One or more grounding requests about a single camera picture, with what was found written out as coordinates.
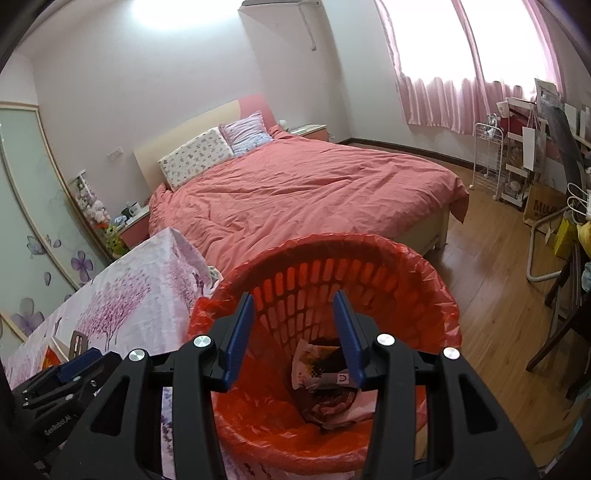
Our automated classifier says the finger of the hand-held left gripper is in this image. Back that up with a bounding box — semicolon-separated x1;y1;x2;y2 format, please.
23;348;122;409
69;329;89;361

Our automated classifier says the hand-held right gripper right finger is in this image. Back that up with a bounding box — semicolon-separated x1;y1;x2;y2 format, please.
332;291;541;480

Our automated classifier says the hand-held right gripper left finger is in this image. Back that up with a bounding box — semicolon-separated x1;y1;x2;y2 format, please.
51;293;257;480

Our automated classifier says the orange snack packet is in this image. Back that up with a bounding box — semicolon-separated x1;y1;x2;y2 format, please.
44;347;71;370

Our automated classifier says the white yellow snack packet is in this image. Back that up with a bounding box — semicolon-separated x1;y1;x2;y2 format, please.
293;339;342;393

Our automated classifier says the brown crinkled wrapper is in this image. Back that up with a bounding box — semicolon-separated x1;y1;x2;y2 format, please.
302;388;368;429

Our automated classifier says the orange plastic basket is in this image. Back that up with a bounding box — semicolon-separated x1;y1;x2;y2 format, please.
203;240;458;476

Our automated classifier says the orange laundry basket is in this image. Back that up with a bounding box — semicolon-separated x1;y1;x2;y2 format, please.
187;233;462;476

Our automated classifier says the floral tablecloth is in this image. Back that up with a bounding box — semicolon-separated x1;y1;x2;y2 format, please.
2;227;218;480

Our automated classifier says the yellow green plush toy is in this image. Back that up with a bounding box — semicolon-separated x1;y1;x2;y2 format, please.
104;224;130;257

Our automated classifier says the pink white nightstand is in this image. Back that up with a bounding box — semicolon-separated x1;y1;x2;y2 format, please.
113;205;153;250
288;124;329;143

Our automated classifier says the clear tube of plush toys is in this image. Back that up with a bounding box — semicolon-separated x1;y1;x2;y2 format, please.
69;170;114;232

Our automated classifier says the floral sliding door wardrobe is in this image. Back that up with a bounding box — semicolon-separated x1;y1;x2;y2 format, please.
0;104;116;356

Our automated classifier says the bed with pink duvet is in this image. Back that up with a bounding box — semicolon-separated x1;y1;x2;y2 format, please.
148;126;471;278

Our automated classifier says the floral print pillow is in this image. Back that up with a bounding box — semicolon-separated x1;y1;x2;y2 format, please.
157;128;234;191

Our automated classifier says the pink striped pillow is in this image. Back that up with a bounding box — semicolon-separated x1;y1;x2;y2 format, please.
219;111;274;158

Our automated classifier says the dark wooden chair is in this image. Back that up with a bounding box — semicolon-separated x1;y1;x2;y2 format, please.
526;222;591;402

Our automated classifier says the beige pink bed headboard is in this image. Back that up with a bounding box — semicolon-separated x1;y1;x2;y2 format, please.
133;92;278;190

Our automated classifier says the white storage cart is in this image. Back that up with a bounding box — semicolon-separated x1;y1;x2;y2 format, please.
496;134;532;206

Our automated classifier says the brown cardboard box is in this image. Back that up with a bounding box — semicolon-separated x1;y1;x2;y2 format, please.
524;182;568;227

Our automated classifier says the white paper bag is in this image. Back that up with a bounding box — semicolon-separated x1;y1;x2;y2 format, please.
522;127;550;174

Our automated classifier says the red box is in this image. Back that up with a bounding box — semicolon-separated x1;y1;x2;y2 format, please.
508;111;550;158

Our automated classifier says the dark framed panel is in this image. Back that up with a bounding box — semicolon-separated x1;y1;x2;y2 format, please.
538;104;588;195

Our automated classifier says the pink curtain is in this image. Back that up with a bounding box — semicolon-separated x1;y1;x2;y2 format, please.
374;0;566;134

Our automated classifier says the cream bed frame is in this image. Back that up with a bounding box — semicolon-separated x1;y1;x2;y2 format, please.
406;203;451;257

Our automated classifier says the white tube frame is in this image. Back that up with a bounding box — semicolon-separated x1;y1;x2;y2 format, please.
526;226;568;282

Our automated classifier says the white wire rack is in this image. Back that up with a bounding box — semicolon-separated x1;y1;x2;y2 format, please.
472;122;504;192

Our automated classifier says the air conditioner cable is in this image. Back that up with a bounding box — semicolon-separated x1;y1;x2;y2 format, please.
300;4;319;51

